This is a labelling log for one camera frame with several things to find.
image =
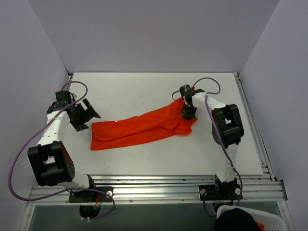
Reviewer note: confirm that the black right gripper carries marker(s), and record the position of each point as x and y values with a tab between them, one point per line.
188	110

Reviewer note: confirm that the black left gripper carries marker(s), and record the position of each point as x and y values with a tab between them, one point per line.
80	115

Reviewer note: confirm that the orange t shirt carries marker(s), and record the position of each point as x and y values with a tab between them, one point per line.
152	126

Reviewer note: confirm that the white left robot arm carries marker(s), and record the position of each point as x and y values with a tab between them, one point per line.
49	159

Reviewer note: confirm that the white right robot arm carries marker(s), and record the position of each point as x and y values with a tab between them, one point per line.
227	127

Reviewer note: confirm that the black garment in basket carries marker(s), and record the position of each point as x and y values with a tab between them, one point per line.
235	221

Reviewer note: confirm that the white laundry basket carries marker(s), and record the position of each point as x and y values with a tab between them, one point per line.
267	221

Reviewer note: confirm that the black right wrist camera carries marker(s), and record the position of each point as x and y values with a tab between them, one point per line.
185	90

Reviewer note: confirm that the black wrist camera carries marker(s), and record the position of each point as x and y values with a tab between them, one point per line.
185	90
63	96

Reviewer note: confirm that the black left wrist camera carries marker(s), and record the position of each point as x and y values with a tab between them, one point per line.
63	96

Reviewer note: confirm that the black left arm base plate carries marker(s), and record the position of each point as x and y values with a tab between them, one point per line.
85	196

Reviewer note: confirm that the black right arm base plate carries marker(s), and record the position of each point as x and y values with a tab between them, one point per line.
220	191

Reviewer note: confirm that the aluminium rail frame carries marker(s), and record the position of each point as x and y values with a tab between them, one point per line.
169	171

